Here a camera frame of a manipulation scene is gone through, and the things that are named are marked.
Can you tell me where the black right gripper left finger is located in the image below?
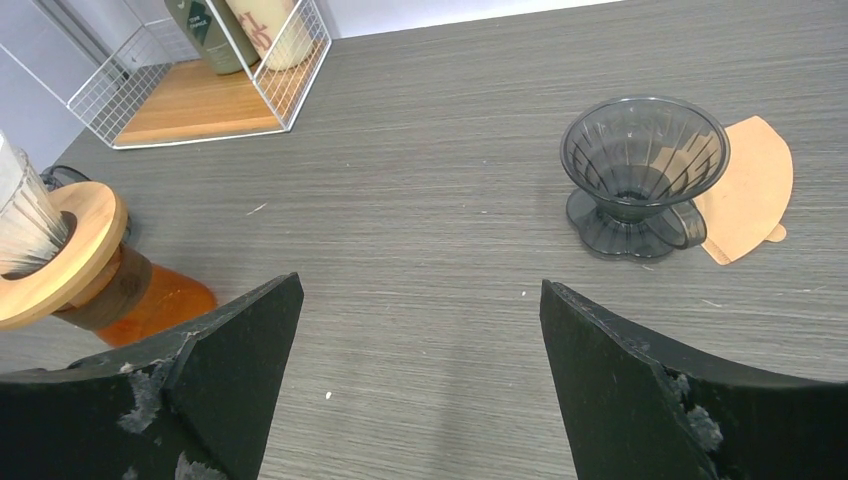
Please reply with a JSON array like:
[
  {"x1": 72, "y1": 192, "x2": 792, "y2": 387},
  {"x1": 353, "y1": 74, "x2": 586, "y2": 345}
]
[{"x1": 1, "y1": 273, "x2": 304, "y2": 479}]

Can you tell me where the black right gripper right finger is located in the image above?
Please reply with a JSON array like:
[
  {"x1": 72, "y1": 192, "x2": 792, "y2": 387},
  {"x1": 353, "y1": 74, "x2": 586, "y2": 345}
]
[{"x1": 540, "y1": 280, "x2": 847, "y2": 479}]

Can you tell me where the amber glass jar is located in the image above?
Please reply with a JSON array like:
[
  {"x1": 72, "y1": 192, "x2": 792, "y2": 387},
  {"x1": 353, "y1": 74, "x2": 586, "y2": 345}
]
[{"x1": 54, "y1": 243, "x2": 218, "y2": 348}]

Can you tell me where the round wooden dripper stand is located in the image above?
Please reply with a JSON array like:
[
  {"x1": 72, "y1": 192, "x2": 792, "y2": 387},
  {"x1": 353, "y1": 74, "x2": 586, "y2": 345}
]
[{"x1": 1, "y1": 181, "x2": 128, "y2": 330}]

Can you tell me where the clear glass dripper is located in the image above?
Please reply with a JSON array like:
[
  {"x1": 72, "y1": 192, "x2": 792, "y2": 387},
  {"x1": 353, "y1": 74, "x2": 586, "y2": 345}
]
[{"x1": 1, "y1": 135, "x2": 71, "y2": 280}]

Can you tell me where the brown paper filter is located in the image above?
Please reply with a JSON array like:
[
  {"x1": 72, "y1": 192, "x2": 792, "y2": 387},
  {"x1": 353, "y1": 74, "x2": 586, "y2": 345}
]
[{"x1": 694, "y1": 116, "x2": 794, "y2": 266}]

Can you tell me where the white patterned cup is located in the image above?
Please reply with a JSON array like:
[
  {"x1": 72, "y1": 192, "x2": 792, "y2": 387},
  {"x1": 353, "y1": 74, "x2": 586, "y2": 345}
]
[{"x1": 226, "y1": 0, "x2": 313, "y2": 71}]

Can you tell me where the green labelled can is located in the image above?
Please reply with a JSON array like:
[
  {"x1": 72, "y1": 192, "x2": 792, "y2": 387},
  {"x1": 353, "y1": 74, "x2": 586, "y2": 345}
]
[{"x1": 164, "y1": 0, "x2": 259, "y2": 75}]

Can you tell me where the white wire wooden shelf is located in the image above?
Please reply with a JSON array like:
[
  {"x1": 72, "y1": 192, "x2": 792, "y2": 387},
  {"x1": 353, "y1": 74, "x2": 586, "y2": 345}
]
[{"x1": 0, "y1": 0, "x2": 333, "y2": 151}]

